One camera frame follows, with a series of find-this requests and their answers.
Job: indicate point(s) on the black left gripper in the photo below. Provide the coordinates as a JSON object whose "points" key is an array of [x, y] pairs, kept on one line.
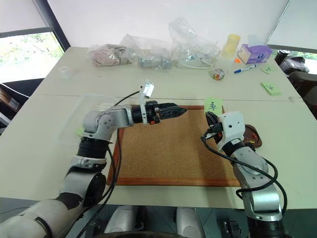
{"points": [[151, 112]]}

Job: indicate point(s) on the green sticky note pad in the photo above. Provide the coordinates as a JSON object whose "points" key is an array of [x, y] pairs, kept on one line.
{"points": [[271, 88]]}

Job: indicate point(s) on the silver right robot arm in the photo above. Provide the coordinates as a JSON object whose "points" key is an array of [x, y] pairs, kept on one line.
{"points": [[257, 196]]}

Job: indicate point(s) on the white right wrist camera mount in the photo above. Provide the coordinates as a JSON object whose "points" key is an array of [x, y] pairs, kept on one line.
{"points": [[231, 126]]}

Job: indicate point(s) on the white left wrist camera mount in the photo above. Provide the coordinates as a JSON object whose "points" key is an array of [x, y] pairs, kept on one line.
{"points": [[147, 89]]}

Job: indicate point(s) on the plain green sticky note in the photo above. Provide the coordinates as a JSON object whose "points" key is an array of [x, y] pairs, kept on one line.
{"points": [[80, 131]]}

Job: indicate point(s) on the clear jar of pushpins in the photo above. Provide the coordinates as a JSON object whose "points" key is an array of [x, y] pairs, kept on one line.
{"points": [[218, 74]]}

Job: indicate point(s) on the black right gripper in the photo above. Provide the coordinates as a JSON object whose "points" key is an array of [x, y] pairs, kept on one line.
{"points": [[216, 130]]}

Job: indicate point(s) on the purple tissue box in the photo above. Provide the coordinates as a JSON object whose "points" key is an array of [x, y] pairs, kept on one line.
{"points": [[255, 53]]}

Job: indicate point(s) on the small clear plastic cup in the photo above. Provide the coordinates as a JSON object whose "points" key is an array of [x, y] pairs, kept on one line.
{"points": [[65, 72]]}

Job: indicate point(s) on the wood-framed cork board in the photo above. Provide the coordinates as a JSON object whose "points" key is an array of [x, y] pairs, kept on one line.
{"points": [[168, 148]]}

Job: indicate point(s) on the grey rounded robot shell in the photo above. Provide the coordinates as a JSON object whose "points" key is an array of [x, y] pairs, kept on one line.
{"points": [[188, 221], [123, 219]]}

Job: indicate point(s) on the black bag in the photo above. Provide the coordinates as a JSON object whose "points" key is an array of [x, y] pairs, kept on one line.
{"points": [[293, 64]]}

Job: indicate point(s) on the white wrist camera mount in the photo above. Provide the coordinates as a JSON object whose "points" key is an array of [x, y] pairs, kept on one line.
{"points": [[231, 126], [147, 89]]}

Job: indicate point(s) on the yellow plastic cup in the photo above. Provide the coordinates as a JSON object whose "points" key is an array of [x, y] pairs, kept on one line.
{"points": [[230, 44]]}

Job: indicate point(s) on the black office chair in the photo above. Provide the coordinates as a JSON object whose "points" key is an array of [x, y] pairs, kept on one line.
{"points": [[305, 89]]}

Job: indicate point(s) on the small green written note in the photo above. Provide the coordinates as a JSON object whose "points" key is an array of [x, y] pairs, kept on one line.
{"points": [[267, 69]]}

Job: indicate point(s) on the clear bag with grey items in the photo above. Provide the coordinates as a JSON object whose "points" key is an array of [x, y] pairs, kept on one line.
{"points": [[156, 60]]}

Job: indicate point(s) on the clear bag with pink cloth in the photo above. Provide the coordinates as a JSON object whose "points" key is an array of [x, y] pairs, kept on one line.
{"points": [[105, 54]]}

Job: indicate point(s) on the small orange paper scrap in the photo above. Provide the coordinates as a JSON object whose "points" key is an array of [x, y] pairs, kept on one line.
{"points": [[237, 60]]}

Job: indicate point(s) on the green note with blue writing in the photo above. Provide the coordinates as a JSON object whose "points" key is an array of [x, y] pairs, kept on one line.
{"points": [[213, 105]]}

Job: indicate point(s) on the black window frame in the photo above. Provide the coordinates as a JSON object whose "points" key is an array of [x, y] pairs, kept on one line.
{"points": [[55, 27]]}

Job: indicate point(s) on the blue and white marker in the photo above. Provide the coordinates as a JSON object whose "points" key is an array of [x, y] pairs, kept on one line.
{"points": [[245, 68]]}

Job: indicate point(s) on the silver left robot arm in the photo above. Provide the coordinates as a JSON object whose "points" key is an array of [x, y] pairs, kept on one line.
{"points": [[99, 124]]}

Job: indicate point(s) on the brown oval tray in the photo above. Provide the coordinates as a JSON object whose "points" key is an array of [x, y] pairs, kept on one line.
{"points": [[255, 141]]}

